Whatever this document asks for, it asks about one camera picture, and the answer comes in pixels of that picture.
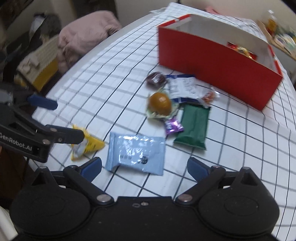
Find white checkered tablecloth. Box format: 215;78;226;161
28;2;296;237

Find yellow snack packet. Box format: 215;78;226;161
71;125;105;161

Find dark round chocolate candy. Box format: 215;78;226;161
145;72;167;88

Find red yellow chip bag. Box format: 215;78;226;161
227;42;257;61

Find red white cardboard box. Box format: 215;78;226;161
158;14;283;111

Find clear orange snack packet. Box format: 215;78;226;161
201;88;220;107

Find pink padded jacket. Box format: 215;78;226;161
57;11;121;74

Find green snack packet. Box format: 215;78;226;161
174;104;211;150

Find cream woven basket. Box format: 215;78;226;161
14;35;58;91

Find purple candy wrapper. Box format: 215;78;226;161
164;116;184;136

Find white blue snack packet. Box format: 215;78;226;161
166;74;205;102

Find light blue snack packet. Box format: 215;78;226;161
105;132;166;176

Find brown round pastry packet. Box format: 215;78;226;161
146;90;179;120

